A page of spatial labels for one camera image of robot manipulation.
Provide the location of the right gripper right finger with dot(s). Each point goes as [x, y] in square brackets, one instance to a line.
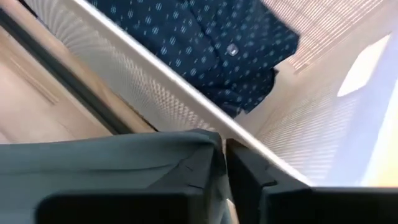
[248, 180]

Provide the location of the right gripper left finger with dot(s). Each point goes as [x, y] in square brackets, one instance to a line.
[192, 177]

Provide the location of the grey-green garment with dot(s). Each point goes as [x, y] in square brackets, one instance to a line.
[93, 161]

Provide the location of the navy dotted shirt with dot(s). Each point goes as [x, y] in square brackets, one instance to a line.
[202, 37]

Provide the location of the white laundry basket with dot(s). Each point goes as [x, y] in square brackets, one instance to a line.
[311, 124]

